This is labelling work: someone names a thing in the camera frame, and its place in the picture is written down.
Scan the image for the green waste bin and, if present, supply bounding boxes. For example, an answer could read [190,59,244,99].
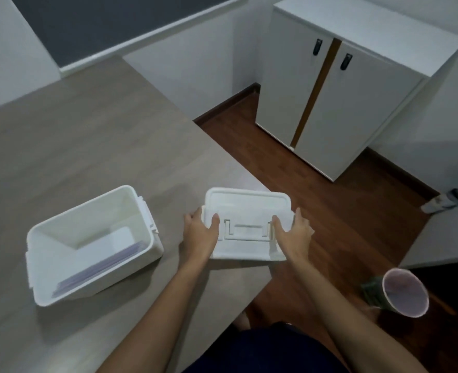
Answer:
[361,268,430,318]

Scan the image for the white plastic box lid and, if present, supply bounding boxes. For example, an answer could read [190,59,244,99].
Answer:
[201,187,295,262]

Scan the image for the dark blue trousers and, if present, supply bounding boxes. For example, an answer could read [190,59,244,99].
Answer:
[182,321,350,373]

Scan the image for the white cabinet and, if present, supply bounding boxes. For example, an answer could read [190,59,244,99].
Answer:
[255,0,458,182]

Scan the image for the white plastic storage box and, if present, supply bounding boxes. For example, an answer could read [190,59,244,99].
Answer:
[25,185,164,307]

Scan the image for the person's left forearm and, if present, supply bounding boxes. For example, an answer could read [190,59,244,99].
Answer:
[96,255,211,373]

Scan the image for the stack of papers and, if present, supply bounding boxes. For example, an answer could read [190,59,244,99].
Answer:
[52,227,141,299]

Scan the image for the person's right hand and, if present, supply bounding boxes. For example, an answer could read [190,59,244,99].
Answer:
[272,207,315,264]

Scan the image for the person's right forearm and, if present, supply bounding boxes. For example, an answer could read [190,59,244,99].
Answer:
[286,255,428,373]

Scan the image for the white bottle with dark cap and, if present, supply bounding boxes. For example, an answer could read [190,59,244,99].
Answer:
[420,189,458,214]

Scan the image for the dark wall board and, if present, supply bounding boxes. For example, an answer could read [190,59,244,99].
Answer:
[9,0,249,73]

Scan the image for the person's left hand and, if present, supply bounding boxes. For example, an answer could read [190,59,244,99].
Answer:
[182,208,220,264]

